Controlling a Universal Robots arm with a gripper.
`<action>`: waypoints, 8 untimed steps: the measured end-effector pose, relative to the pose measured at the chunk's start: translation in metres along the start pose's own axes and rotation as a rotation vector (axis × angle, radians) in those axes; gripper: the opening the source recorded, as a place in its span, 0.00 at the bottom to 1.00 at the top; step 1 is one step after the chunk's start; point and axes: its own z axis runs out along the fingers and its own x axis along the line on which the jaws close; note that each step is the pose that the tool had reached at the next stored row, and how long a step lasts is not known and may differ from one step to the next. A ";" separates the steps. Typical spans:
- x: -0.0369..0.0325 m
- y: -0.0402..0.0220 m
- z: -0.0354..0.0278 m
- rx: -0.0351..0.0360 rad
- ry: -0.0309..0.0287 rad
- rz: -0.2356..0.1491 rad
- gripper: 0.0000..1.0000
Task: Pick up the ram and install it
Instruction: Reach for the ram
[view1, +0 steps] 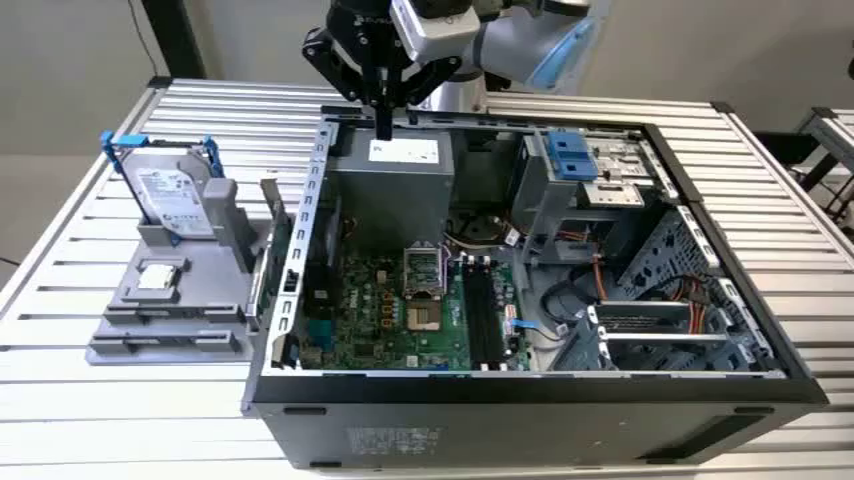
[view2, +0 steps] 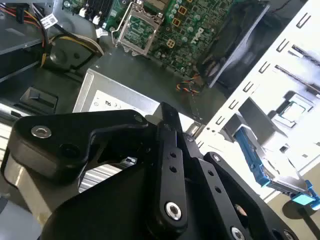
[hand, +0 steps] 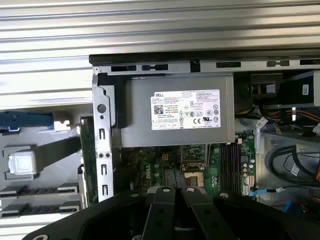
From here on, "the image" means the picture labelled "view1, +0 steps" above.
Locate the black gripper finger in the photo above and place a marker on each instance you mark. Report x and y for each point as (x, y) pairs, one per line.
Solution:
(330, 67)
(427, 82)

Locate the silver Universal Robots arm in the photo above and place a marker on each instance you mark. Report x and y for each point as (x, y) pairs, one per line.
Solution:
(507, 45)

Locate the black RAM slot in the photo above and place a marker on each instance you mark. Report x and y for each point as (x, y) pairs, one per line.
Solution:
(494, 310)
(475, 310)

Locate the grey power supply unit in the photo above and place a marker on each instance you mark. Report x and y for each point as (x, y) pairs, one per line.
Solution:
(394, 200)

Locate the blue drive bay latch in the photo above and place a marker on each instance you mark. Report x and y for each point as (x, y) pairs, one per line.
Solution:
(570, 155)

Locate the metal drive bay cage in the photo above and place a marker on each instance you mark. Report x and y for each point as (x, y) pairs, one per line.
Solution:
(540, 200)

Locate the graphics card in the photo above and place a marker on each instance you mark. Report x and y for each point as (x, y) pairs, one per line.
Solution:
(282, 232)

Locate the hard disk in blue carrier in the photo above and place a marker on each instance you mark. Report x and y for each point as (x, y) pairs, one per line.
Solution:
(163, 190)

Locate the CPU socket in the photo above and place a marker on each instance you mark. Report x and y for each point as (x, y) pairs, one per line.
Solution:
(423, 315)

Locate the grey parts rack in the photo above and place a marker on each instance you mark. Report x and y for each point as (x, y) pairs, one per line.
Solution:
(209, 282)

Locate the silver CPU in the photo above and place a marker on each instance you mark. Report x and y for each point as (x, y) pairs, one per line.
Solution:
(155, 277)

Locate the green motherboard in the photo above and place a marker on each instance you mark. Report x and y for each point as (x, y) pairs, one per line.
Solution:
(367, 340)

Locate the blue expansion slot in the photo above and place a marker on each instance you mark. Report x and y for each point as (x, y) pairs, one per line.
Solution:
(320, 332)

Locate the metal disk bay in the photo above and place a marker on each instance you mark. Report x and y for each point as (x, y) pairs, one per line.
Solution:
(654, 320)

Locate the neighbouring metal slat table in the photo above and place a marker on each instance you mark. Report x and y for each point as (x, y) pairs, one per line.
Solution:
(830, 130)

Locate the black open PC case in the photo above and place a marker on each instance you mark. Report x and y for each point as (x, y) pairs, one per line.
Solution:
(467, 425)

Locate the case label sticker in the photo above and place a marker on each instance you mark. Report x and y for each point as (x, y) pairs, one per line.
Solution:
(394, 440)

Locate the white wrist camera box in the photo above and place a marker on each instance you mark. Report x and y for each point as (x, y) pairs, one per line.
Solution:
(434, 27)

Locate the black upright post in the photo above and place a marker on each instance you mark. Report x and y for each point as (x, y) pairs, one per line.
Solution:
(176, 35)

